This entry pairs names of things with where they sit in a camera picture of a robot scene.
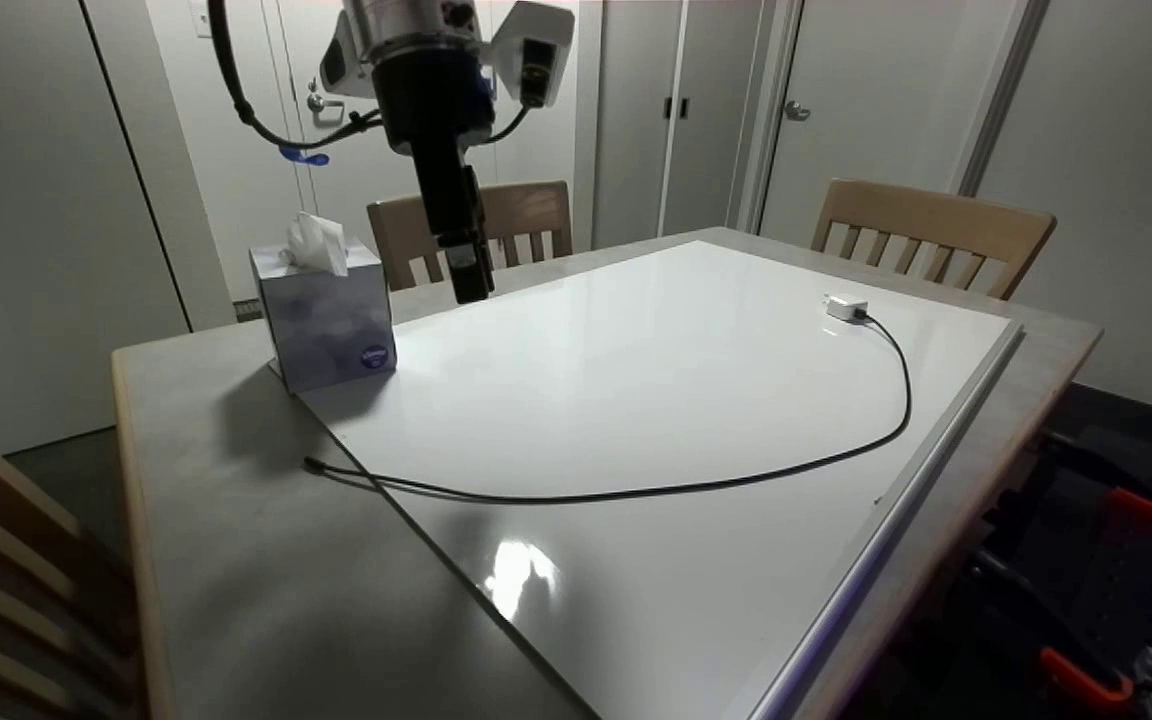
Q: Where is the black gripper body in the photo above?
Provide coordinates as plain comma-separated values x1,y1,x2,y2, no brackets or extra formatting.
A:
375,48,497,156

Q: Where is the white power adapter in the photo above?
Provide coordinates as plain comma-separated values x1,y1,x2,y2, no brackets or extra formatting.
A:
825,295,867,324

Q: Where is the black charging cable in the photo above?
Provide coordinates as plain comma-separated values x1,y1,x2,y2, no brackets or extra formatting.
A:
301,306,916,507

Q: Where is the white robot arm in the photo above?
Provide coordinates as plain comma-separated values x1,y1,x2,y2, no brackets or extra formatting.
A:
318,0,497,305

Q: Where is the dark wooden chair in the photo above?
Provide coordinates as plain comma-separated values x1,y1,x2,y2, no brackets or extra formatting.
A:
369,181,573,292

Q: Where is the tissue box with tissue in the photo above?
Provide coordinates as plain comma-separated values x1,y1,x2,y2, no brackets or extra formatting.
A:
246,213,395,391

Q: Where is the white whiteboard panel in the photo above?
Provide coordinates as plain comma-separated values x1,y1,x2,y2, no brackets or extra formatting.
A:
306,241,1018,720

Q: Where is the light wooden chair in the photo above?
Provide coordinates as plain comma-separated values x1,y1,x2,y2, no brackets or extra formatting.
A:
812,181,1057,300

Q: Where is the wooden chair at left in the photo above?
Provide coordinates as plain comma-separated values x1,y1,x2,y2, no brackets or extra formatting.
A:
0,455,146,720

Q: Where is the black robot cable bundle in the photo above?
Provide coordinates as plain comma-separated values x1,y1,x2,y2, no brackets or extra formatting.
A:
202,0,386,169

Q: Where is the door lever handle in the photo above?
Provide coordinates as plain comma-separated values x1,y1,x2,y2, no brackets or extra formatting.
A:
306,83,343,127

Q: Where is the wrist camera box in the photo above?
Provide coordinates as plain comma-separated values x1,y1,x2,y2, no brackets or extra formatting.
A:
487,0,574,109

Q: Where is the orange handled clamp upper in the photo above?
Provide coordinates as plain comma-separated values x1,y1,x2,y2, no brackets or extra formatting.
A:
1104,489,1152,529

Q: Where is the orange handled clamp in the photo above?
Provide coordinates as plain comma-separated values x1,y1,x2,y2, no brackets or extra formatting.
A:
1035,645,1135,716
1104,489,1152,529

